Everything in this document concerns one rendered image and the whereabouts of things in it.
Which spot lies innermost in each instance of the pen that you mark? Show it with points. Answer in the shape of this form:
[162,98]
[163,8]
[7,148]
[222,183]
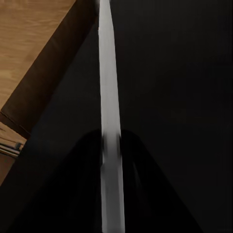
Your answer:
[111,172]

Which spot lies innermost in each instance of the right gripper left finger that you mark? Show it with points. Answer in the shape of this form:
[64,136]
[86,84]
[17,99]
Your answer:
[66,202]

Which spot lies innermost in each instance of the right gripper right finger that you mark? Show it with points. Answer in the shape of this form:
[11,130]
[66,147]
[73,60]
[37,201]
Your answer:
[169,213]

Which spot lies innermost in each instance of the desk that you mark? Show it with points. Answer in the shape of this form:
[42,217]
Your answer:
[174,66]

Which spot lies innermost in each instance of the cabinet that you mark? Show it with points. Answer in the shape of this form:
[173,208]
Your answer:
[38,41]

